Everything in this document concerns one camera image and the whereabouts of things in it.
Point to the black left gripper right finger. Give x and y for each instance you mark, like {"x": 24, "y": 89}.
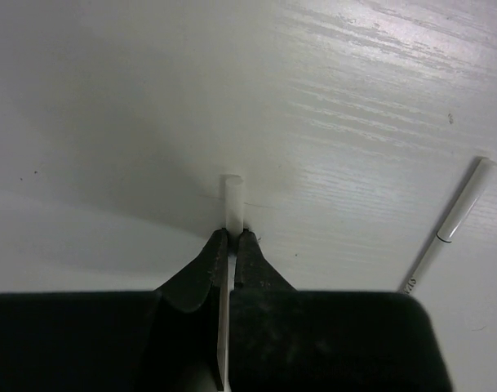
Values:
{"x": 258, "y": 338}

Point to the thin white makeup pencil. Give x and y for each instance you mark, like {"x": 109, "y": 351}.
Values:
{"x": 469, "y": 191}

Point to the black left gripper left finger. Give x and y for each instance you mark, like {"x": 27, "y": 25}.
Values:
{"x": 188, "y": 341}

